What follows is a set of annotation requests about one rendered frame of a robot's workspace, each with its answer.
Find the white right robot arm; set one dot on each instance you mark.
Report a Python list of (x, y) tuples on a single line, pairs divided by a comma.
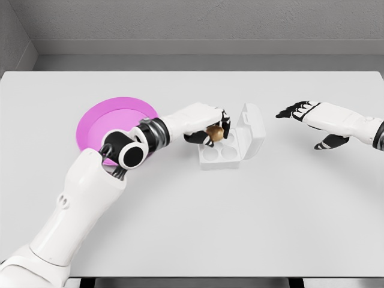
[(366, 127)]

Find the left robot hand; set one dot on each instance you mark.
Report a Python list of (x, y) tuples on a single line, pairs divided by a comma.
[(201, 117)]

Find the brown egg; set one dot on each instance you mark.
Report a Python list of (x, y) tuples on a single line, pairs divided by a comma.
[(215, 133)]

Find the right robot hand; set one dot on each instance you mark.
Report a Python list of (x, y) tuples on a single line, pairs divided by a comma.
[(315, 115)]

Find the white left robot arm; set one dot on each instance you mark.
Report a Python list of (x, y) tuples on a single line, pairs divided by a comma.
[(90, 192)]

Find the white egg box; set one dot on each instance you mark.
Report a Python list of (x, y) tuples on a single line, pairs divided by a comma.
[(240, 138)]

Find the pink round plate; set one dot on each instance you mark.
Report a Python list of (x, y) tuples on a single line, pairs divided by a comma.
[(105, 123)]

